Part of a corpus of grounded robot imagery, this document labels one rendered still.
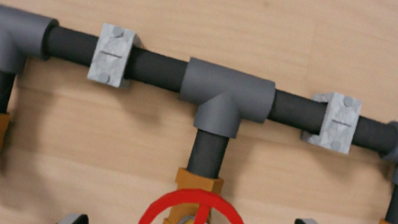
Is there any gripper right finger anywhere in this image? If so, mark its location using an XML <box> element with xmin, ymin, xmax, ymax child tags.
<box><xmin>294</xmin><ymin>218</ymin><xmax>319</xmax><ymax>224</ymax></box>

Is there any black pipe manifold with grey fittings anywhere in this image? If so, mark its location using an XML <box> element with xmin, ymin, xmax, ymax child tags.
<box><xmin>0</xmin><ymin>6</ymin><xmax>398</xmax><ymax>224</ymax></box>

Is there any yellow tag with silver chain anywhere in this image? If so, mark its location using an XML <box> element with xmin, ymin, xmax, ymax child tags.
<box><xmin>178</xmin><ymin>216</ymin><xmax>195</xmax><ymax>224</ymax></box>

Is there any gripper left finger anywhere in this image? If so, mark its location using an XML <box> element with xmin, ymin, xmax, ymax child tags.
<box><xmin>56</xmin><ymin>213</ymin><xmax>89</xmax><ymax>224</ymax></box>

